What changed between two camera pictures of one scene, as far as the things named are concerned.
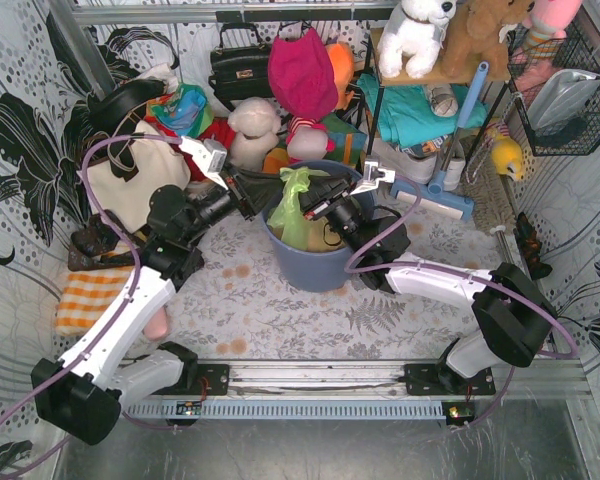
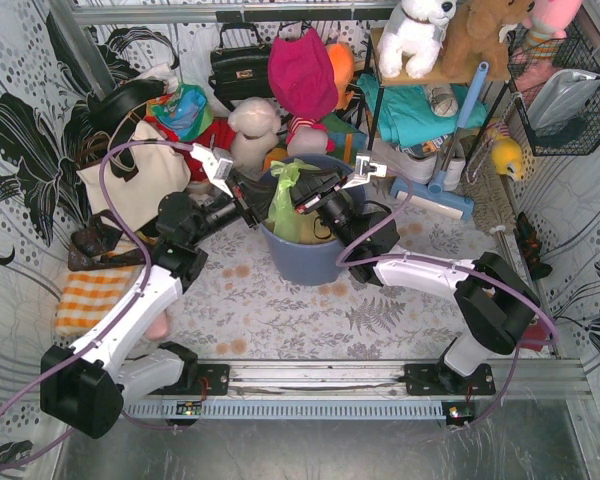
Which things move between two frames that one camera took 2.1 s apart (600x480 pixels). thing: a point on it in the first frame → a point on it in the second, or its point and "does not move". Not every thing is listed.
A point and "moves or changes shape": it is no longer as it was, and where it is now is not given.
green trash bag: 290,215 moves or changes shape
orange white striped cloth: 85,296 does not move
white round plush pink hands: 308,143 does not move
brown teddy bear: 473,37 does not move
